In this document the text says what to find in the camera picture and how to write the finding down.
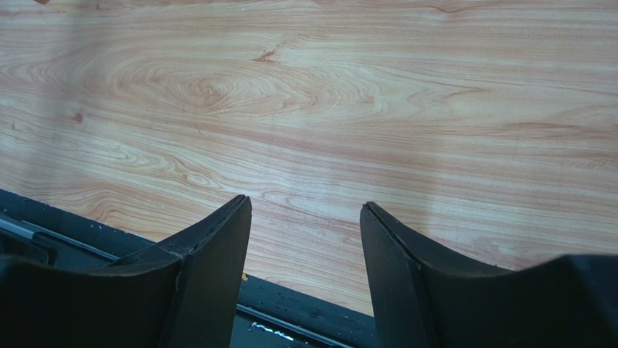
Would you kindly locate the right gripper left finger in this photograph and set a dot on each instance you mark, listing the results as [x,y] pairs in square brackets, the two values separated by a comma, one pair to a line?
[135,289]

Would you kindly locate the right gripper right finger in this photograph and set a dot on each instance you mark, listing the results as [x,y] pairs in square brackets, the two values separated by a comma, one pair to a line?
[425,294]

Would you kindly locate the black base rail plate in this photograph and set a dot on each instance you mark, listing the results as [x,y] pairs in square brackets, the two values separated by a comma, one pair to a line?
[299,313]

